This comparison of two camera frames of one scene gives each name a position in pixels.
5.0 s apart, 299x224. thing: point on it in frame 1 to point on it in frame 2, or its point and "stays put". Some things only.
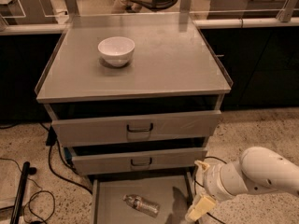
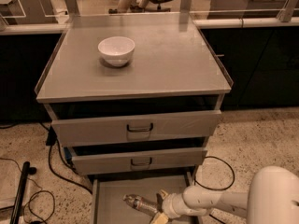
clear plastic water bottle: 142,204 stays put
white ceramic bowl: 116,50 stays put
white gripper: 211,180 to 171,205
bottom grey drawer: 173,194 stays put
